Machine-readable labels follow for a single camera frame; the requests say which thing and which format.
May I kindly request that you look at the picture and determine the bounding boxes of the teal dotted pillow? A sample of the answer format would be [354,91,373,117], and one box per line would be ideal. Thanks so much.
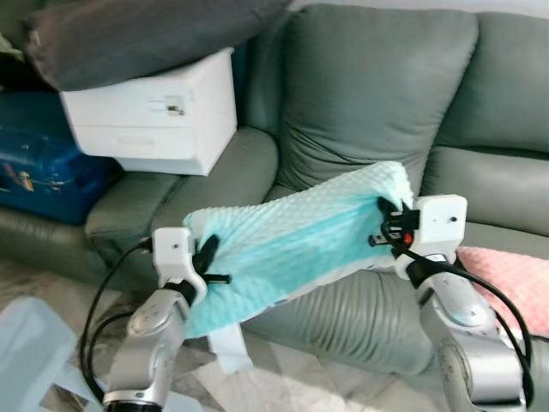
[183,161,417,376]

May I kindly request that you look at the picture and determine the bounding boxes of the dark grey cushion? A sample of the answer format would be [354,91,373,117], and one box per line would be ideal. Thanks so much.
[26,0,293,93]

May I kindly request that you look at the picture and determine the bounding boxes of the light blue children's chair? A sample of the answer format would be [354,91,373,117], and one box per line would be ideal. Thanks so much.
[0,296,95,412]

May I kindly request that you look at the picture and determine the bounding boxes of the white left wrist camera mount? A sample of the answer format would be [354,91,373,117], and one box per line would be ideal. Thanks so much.
[152,227,211,306]

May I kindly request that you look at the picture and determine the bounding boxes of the blue hard-shell suitcase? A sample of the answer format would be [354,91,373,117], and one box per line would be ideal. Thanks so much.
[0,90,117,226]

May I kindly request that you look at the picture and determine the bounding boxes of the grey-green leather sofa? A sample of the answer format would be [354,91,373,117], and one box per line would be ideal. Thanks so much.
[0,4,549,374]

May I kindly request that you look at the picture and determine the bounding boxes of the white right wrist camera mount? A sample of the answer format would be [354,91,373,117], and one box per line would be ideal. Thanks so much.
[412,195,468,280]

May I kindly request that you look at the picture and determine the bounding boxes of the white box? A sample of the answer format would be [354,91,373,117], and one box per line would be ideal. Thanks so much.
[60,47,238,177]

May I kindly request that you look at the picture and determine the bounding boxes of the pink dotted pillow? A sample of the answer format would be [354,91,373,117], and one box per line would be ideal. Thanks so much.
[457,246,549,337]

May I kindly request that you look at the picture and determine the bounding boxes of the short black left arm cable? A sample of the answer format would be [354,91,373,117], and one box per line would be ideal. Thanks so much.
[90,311,134,400]

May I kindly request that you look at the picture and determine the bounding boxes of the long black left arm cable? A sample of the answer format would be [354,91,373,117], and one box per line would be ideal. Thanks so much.
[80,240,155,404]

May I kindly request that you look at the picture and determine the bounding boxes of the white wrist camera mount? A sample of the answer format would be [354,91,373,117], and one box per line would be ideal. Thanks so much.
[412,195,468,280]
[152,227,211,306]

